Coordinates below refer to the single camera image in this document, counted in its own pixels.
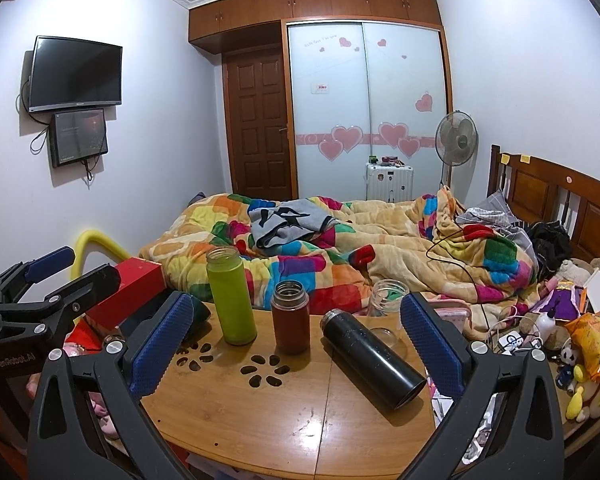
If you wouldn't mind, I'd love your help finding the brown wooden door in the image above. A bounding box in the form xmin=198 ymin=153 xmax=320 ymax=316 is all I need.
xmin=222 ymin=50 xmax=294 ymax=201

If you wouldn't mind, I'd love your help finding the brown red bottle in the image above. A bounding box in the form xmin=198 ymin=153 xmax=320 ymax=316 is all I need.
xmin=271 ymin=280 xmax=311 ymax=356

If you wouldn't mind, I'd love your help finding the white suitcase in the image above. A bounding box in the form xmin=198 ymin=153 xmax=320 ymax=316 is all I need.
xmin=365 ymin=161 xmax=415 ymax=205

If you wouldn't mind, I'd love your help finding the clear glass cup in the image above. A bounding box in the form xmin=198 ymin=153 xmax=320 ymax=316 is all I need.
xmin=366 ymin=279 xmax=412 ymax=361

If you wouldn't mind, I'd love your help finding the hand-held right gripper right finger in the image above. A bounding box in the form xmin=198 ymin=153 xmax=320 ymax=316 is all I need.
xmin=399 ymin=291 xmax=566 ymax=480

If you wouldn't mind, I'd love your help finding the green cup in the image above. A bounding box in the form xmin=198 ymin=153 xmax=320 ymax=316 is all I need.
xmin=206 ymin=246 xmax=258 ymax=346

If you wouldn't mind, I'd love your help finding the yellow foam tube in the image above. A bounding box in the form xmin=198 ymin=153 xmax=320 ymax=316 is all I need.
xmin=69 ymin=230 xmax=131 ymax=281

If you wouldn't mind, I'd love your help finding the beige plush toy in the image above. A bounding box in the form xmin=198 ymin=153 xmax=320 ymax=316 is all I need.
xmin=555 ymin=258 xmax=600 ymax=287

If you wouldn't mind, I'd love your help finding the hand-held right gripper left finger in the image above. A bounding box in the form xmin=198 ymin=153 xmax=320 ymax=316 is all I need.
xmin=27 ymin=291 xmax=201 ymax=480

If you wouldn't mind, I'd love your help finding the grey striped pillow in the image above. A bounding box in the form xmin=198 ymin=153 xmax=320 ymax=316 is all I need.
xmin=455 ymin=190 xmax=537 ymax=261

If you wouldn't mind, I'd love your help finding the colourful patchwork blanket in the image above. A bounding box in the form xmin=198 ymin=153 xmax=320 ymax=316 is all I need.
xmin=140 ymin=185 xmax=556 ymax=323

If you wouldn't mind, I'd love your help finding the black cable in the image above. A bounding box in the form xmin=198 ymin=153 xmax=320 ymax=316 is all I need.
xmin=425 ymin=220 xmax=487 ymax=307

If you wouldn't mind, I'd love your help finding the red box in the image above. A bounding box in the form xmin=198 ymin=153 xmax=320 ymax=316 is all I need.
xmin=85 ymin=257 xmax=168 ymax=331

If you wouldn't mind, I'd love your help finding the yellow plush duck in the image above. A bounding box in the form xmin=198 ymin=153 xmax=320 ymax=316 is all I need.
xmin=565 ymin=375 xmax=600 ymax=422

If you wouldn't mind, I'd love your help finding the pink phone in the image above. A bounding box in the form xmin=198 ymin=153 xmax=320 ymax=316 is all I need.
xmin=432 ymin=305 xmax=469 ymax=334

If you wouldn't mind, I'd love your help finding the wall television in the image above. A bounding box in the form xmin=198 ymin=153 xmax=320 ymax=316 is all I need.
xmin=28 ymin=36 xmax=124 ymax=112

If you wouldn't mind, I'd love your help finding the grey and black garment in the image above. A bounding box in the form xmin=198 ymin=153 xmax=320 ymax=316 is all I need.
xmin=249 ymin=199 xmax=337 ymax=252

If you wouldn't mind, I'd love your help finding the wooden bed headboard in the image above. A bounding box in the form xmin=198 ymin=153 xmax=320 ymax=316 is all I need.
xmin=486 ymin=144 xmax=600 ymax=281

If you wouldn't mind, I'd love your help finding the standing fan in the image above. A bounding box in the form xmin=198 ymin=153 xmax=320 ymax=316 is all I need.
xmin=434 ymin=110 xmax=479 ymax=192

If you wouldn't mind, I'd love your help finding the wooden wardrobe with glass doors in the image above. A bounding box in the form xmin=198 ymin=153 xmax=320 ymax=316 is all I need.
xmin=187 ymin=0 xmax=453 ymax=202

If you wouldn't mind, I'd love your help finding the small wall monitor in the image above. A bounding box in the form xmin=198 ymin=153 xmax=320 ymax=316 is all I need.
xmin=50 ymin=108 xmax=109 ymax=168

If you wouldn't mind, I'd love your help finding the purple doll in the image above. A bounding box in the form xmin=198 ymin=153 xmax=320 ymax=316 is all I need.
xmin=535 ymin=285 xmax=582 ymax=322

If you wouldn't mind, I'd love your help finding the orange snack bag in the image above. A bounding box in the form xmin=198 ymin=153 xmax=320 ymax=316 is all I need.
xmin=564 ymin=312 xmax=600 ymax=382

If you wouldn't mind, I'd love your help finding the black cup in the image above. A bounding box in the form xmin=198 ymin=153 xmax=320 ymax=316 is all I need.
xmin=320 ymin=309 xmax=428 ymax=412

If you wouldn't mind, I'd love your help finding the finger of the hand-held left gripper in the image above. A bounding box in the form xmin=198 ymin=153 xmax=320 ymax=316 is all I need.
xmin=0 ymin=264 xmax=122 ymax=346
xmin=0 ymin=246 xmax=77 ymax=311

